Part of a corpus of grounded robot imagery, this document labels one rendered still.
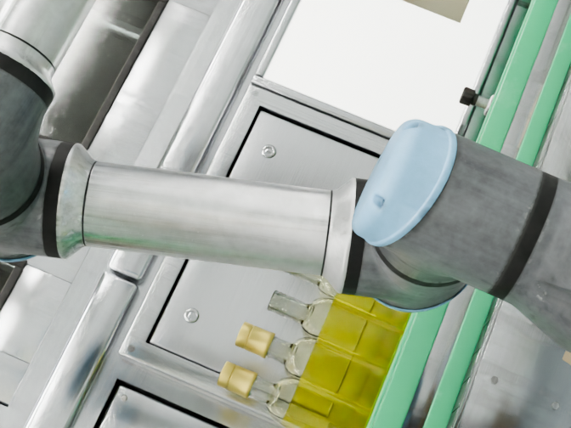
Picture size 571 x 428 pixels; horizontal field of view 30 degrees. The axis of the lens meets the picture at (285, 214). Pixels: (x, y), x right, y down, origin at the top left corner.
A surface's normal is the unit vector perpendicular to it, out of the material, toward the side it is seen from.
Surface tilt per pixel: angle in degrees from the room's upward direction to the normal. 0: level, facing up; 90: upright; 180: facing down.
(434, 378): 90
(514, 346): 90
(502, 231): 90
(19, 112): 143
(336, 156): 90
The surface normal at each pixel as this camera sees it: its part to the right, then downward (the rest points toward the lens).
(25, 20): 0.16, -0.24
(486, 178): 0.11, -0.45
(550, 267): -0.49, 0.15
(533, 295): -0.62, 0.51
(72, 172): 0.73, -0.29
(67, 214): 0.67, 0.26
